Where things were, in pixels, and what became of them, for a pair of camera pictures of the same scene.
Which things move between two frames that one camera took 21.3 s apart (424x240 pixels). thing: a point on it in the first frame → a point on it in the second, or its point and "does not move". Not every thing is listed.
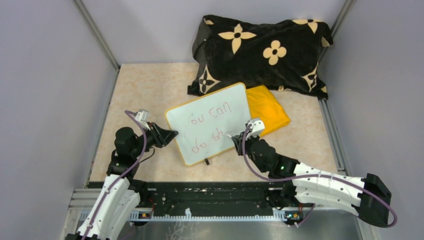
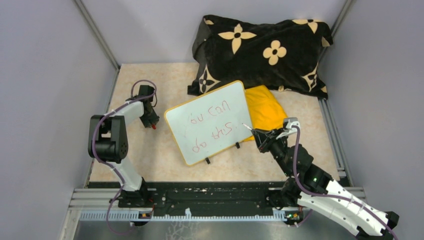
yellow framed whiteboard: x=206 y=125 does not move
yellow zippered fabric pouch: x=264 y=105 does not move
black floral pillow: x=228 y=50 does not move
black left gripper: x=165 y=136 → x=154 y=120
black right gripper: x=238 y=140 → x=262 y=136
